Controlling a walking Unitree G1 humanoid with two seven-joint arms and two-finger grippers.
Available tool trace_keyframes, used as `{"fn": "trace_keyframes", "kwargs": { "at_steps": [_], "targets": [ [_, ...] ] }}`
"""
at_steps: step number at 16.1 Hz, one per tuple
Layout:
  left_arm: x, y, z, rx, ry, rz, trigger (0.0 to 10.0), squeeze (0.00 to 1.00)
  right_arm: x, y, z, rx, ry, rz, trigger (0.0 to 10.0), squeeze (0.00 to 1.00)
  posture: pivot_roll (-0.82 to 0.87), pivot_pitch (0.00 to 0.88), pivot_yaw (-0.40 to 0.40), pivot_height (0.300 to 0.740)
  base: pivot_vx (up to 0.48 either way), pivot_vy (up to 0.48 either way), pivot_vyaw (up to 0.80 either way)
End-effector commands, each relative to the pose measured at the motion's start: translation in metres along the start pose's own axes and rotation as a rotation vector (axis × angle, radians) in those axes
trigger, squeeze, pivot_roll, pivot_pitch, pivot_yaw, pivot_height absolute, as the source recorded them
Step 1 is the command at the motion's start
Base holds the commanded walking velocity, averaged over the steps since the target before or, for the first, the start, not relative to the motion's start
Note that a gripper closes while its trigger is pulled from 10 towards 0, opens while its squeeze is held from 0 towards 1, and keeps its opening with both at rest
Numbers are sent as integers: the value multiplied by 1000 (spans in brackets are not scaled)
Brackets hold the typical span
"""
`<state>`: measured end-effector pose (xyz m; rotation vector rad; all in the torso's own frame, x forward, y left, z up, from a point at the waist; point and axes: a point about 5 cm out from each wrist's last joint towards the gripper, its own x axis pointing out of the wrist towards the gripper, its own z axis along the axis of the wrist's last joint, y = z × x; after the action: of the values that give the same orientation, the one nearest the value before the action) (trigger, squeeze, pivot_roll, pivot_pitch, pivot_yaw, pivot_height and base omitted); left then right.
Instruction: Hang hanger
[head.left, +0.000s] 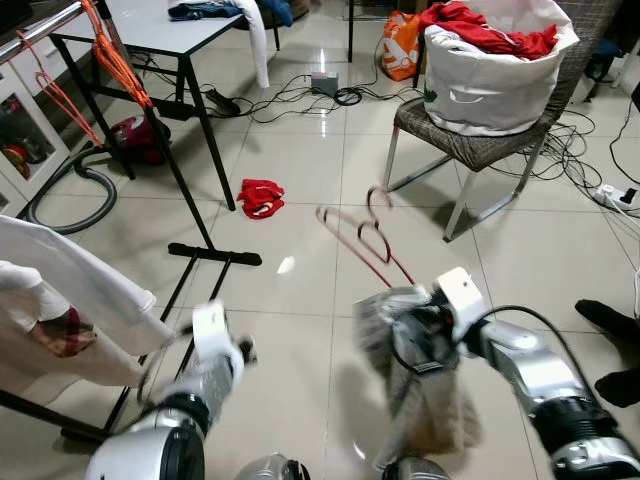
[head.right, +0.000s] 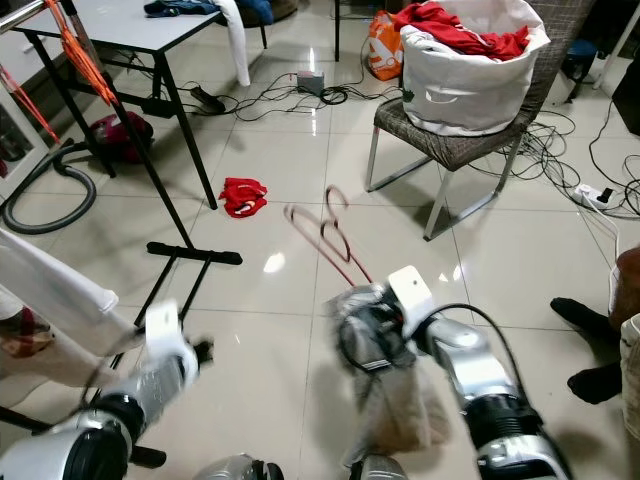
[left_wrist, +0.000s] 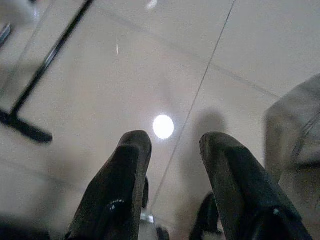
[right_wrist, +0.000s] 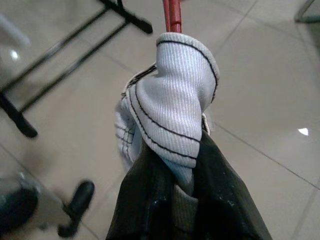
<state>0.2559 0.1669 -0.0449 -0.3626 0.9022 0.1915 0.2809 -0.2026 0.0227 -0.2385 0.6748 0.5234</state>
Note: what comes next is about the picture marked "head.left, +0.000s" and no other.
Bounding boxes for dark red plastic hanger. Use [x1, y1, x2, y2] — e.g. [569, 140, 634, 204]
[315, 185, 419, 291]

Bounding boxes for thin red hanger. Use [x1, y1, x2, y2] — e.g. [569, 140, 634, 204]
[15, 45, 106, 146]

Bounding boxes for grey robot left leg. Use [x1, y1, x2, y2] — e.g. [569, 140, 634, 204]
[235, 455, 309, 480]

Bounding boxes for red crumpled cloth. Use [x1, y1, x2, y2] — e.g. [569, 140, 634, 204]
[236, 178, 287, 221]

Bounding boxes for person leg black sock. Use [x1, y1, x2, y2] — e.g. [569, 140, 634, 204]
[595, 368, 640, 409]
[575, 298, 640, 341]

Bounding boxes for plain white hung garment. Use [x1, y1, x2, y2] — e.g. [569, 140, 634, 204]
[0, 215, 179, 356]

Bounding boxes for plaid cushion metal chair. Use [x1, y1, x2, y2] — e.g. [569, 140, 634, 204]
[383, 0, 623, 243]

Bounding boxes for white power strip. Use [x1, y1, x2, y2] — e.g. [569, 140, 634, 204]
[597, 183, 640, 211]

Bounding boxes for red vacuum cleaner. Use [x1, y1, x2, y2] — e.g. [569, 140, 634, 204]
[108, 115, 171, 168]

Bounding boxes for white laundry bag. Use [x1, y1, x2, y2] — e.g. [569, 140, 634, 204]
[423, 0, 581, 138]

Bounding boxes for black power strip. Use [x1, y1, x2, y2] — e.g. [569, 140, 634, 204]
[203, 88, 243, 118]

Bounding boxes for grey power box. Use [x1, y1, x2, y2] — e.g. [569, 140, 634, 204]
[308, 72, 341, 96]

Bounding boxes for orange white bag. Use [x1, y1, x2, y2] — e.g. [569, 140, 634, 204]
[382, 12, 423, 83]

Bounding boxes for bunch of orange hangers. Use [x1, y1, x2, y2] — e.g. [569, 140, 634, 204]
[80, 0, 156, 111]

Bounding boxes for white table black legs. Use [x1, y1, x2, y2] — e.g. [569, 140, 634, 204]
[50, 0, 291, 213]

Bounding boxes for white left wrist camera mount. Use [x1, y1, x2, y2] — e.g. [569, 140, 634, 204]
[190, 300, 233, 366]

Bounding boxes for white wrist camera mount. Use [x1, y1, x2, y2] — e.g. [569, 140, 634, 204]
[190, 300, 233, 366]
[435, 265, 489, 341]

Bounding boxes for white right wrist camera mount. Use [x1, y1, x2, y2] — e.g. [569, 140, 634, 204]
[435, 265, 489, 341]

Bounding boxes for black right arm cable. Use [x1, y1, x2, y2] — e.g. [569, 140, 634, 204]
[390, 305, 591, 401]

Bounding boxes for grey vacuum hose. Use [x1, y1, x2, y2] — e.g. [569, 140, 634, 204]
[25, 148, 119, 236]

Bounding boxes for black floor cable tangle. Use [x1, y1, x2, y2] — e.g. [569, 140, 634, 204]
[530, 100, 640, 216]
[230, 72, 421, 126]

